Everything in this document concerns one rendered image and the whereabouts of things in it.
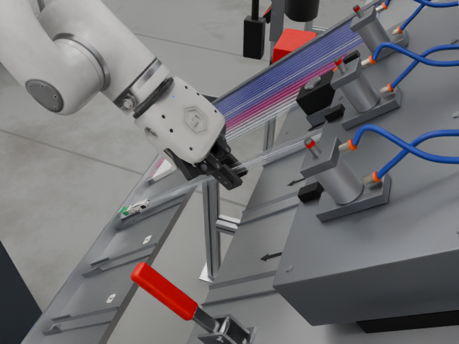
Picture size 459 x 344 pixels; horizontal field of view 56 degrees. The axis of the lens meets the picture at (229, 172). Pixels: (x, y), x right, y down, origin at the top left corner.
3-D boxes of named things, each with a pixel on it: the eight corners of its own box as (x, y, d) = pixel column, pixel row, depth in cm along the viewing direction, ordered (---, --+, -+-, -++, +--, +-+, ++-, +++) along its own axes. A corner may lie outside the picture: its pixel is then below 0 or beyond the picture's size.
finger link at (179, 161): (175, 177, 56) (208, 178, 60) (166, 122, 58) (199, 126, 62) (170, 180, 57) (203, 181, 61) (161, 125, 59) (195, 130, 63)
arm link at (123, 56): (130, 87, 52) (166, 48, 58) (39, -1, 48) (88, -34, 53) (100, 115, 58) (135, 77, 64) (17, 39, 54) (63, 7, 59)
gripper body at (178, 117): (141, 102, 53) (205, 163, 56) (179, 58, 59) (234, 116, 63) (114, 125, 58) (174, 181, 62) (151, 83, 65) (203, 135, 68)
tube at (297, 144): (125, 216, 84) (121, 212, 83) (128, 211, 85) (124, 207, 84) (357, 128, 49) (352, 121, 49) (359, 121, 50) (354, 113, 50)
